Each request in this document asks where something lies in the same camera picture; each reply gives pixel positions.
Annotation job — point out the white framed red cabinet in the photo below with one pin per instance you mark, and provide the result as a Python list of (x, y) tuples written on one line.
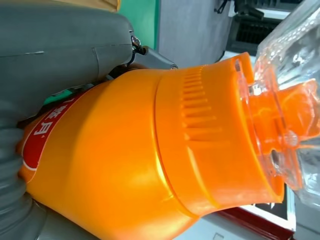
[(263, 220)]

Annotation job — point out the yellow film wrapped cardboard box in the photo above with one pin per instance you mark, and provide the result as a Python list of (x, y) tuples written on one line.
[(95, 4)]

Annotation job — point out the black slatted unit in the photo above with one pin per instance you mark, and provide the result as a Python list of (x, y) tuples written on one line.
[(250, 33)]

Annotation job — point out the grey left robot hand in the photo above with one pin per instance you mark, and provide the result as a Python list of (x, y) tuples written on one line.
[(55, 49)]

